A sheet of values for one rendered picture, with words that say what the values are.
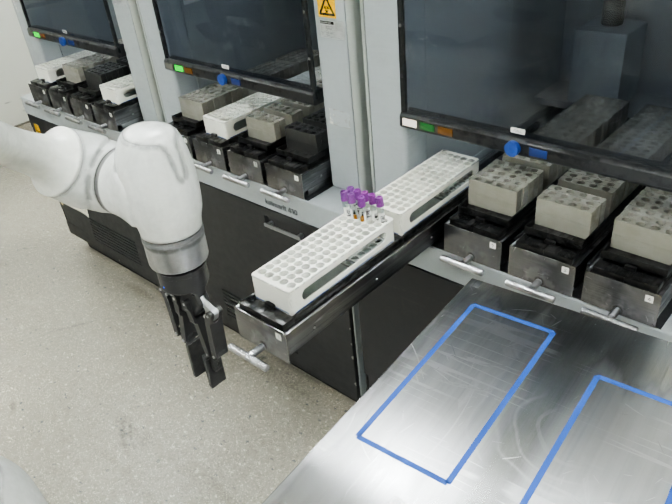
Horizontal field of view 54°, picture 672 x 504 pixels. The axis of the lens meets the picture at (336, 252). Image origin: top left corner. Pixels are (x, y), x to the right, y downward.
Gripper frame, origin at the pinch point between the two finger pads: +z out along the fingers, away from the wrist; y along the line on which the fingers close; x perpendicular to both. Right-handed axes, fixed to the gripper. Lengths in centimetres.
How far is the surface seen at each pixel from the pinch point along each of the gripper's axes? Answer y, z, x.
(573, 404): -52, -2, -24
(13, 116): 350, 63, -109
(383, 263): -6.7, -0.7, -39.0
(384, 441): -35.2, -2.3, -3.4
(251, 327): 2.6, 1.8, -12.1
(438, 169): 0, -7, -68
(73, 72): 155, -7, -65
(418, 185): -1, -7, -59
